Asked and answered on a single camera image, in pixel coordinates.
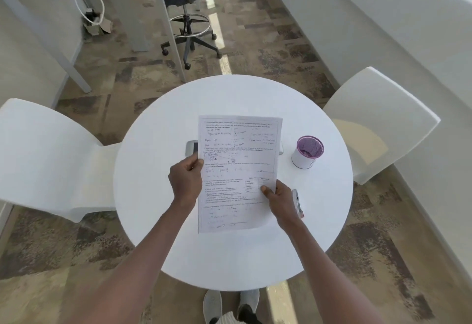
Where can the white red stapler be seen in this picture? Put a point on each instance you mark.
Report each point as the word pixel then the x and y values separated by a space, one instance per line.
pixel 298 202

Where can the person's right thumb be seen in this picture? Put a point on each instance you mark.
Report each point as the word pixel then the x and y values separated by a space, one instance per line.
pixel 268 190

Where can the person's left grey shoe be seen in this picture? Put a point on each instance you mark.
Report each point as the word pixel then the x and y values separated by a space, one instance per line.
pixel 212 307

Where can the person's left forearm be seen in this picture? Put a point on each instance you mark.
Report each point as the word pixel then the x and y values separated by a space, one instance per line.
pixel 147 261

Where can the person's right grey shoe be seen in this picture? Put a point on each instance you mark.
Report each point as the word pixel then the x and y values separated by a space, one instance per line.
pixel 250 299

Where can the white cup with purple liner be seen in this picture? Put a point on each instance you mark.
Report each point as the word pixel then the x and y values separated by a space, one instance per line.
pixel 306 156

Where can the grey flat device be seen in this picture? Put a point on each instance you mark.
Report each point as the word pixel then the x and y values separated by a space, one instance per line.
pixel 191 148

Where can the person's striped trouser leg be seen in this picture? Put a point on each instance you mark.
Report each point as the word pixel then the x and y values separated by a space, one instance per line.
pixel 236 318

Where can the printed paper sheet with handwriting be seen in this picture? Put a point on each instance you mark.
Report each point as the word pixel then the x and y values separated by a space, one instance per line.
pixel 239 150

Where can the white plastic chair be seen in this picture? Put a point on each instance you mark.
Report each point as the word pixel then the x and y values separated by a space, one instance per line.
pixel 379 121
pixel 44 161

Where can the person's left thumb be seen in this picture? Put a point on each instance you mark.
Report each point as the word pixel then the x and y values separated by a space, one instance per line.
pixel 196 162

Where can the person's right hand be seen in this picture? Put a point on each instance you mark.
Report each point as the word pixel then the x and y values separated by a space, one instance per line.
pixel 284 204

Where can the person's left hand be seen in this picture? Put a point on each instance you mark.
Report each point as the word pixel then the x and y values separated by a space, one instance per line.
pixel 184 181

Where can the person's right forearm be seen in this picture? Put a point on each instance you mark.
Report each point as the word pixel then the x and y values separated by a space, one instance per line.
pixel 324 272

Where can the person's grey shoe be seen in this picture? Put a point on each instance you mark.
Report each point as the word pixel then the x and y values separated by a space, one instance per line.
pixel 212 307
pixel 250 299

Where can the brown cardboard piece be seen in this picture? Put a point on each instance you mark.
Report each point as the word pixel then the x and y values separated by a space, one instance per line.
pixel 102 27

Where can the white desk with legs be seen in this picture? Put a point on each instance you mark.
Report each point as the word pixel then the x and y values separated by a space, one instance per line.
pixel 140 14

